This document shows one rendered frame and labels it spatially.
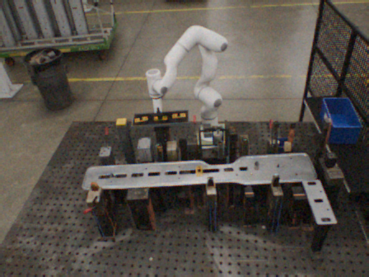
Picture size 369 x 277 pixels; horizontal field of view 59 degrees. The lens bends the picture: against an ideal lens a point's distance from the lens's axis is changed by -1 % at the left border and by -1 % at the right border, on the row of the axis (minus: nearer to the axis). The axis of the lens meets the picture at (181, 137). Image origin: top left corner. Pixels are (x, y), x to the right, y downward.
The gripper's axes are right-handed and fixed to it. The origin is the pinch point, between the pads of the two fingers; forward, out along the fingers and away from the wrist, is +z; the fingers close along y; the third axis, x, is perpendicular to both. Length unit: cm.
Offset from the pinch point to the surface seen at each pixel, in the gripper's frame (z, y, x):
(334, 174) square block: 13, 52, 94
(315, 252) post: 47, 78, 81
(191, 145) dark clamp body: 11.6, 18.8, 18.3
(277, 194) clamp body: 14, 61, 61
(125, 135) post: 12.2, 2.1, -24.5
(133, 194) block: 16, 50, -17
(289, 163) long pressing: 19, 36, 75
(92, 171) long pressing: 19, 26, -45
